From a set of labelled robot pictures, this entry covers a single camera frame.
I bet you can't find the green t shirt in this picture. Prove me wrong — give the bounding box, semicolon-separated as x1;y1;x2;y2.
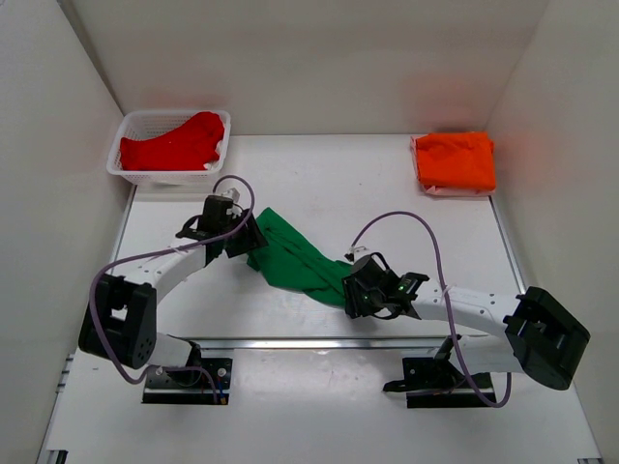
247;208;350;308

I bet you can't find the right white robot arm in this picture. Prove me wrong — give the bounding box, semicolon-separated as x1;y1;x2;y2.
342;253;590;391

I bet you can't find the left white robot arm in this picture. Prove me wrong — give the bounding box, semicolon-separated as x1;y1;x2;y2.
78;194;267;386

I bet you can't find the red t shirt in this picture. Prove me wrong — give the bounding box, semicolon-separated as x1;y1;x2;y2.
120;111;224;171

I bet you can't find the white plastic basket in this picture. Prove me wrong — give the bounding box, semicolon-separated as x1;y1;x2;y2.
106;109;232;186

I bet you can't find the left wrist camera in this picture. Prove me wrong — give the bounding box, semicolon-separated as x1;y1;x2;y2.
221;188;241;204

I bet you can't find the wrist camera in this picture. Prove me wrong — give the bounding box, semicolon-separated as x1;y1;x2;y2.
221;188;241;204
344;246;369;263

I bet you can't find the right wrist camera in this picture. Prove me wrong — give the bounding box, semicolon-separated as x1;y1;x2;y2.
344;246;369;263

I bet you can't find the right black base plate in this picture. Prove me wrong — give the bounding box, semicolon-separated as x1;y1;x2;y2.
383;358;486;409

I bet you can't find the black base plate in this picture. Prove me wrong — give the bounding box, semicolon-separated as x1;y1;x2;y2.
142;357;233;406
383;358;486;409

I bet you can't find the aluminium rail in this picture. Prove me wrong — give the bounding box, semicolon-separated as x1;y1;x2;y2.
192;334;451;351

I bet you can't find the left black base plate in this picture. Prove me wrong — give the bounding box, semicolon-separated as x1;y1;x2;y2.
142;357;233;406

